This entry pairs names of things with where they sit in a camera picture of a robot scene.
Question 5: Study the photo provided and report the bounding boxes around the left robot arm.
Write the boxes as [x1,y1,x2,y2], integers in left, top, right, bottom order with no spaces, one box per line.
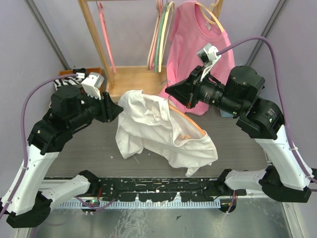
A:
[0,86,123,228]

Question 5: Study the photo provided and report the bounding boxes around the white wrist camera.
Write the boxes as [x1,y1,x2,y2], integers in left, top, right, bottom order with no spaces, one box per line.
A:
[76,72,104,100]
[197,43,221,82]

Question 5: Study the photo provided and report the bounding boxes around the black rolled socks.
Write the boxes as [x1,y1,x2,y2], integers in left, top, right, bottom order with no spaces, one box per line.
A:
[72,68,87,74]

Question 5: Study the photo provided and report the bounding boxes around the natural wood hanger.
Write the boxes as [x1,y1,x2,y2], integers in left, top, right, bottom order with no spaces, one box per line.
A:
[195,0,224,33]

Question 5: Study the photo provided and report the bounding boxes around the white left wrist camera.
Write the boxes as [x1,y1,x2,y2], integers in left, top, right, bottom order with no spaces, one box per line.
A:
[76,72,104,100]

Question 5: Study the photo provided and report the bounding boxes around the green hanger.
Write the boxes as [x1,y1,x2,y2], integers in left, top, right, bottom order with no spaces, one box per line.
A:
[154,0,169,73]

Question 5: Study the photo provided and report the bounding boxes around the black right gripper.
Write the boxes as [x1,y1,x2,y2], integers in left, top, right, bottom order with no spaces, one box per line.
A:
[165,64,243,116]

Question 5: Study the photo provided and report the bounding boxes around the black white striped shirt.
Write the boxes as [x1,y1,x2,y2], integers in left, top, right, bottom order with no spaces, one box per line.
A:
[53,77,82,91]

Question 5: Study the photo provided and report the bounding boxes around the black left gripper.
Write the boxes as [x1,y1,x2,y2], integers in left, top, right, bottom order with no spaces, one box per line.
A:
[69,87,124,130]

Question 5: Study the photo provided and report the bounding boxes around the yellow hanger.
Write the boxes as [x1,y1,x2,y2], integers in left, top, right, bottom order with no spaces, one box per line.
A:
[155,1,175,73]

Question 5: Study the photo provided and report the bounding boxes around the light pink hanger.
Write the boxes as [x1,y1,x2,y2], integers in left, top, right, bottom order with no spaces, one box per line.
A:
[147,0,163,70]

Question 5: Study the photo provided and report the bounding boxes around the pink t shirt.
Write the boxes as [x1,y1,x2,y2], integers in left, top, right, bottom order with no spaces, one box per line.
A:
[166,0,235,116]

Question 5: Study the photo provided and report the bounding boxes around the white t shirt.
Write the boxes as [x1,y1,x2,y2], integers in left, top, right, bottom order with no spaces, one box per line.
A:
[115,90,218,177]

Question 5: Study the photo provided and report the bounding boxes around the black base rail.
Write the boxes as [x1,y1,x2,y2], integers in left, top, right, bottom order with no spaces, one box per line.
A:
[80,178,233,205]

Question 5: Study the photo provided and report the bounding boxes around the blue plastic basket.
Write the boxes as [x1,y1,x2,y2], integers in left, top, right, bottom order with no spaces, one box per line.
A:
[220,110,234,118]

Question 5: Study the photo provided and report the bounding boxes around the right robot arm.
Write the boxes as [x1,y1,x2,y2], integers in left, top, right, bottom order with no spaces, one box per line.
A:
[165,66,317,203]

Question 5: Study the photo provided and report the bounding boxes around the orange hanger with metal hook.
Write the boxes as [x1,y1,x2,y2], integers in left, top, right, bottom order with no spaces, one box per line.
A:
[159,80,206,140]

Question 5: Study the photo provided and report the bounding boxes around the orange wooden organizer tray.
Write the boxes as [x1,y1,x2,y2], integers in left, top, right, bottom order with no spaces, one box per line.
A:
[59,67,106,79]

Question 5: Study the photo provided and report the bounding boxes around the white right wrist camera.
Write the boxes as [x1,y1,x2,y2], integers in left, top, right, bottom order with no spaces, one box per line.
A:
[197,43,221,82]

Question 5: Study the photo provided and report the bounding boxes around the wooden clothes rack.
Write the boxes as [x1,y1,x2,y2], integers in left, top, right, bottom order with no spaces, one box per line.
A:
[77,0,224,100]

